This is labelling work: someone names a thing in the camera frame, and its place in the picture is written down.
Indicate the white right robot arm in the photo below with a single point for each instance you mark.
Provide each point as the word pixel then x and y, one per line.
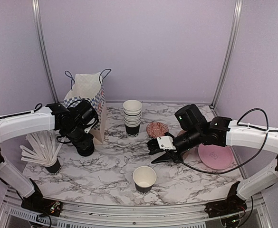
pixel 221 131

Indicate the bundle of white straws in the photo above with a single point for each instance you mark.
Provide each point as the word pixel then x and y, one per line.
pixel 45 148

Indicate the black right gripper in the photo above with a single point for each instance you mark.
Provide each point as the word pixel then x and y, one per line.
pixel 166 157

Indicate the black paper coffee cup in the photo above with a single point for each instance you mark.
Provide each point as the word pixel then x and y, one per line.
pixel 144 178

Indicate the left aluminium frame post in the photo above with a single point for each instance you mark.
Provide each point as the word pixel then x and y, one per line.
pixel 43 49

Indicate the checkered paper takeout bag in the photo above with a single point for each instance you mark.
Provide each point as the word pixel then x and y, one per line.
pixel 89 87

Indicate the right aluminium frame post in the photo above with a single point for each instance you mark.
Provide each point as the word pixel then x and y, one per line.
pixel 230 47

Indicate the red patterned ceramic bowl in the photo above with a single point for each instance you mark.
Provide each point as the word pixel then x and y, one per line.
pixel 156 129

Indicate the black cup holding straws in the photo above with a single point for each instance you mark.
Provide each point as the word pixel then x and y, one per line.
pixel 54 168

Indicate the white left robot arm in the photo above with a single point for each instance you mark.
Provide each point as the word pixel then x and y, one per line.
pixel 20 124

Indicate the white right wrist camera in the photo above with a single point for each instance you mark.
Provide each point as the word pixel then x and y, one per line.
pixel 165 143

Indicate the aluminium frame post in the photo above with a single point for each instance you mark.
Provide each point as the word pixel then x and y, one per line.
pixel 230 47
pixel 43 49

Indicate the pink round plate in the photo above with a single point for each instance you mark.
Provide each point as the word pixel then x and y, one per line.
pixel 215 157

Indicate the stack of paper cups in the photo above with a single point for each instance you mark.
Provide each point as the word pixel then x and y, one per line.
pixel 132 117

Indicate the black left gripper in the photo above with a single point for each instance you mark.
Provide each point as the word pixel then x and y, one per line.
pixel 87 140

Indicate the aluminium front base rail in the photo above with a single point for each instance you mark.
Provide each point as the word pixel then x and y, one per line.
pixel 74 214

